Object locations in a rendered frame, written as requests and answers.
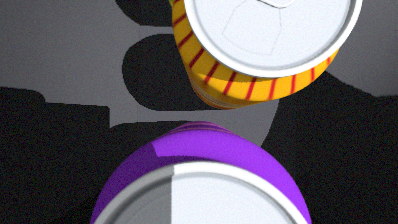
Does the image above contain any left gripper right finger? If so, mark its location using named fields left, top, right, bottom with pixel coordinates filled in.
left=302, top=195, right=343, bottom=224

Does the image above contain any orange drink can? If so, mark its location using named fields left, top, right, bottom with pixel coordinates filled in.
left=172, top=0, right=362, bottom=110

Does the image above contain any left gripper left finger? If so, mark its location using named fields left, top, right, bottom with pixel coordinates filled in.
left=48, top=190, right=102, bottom=224

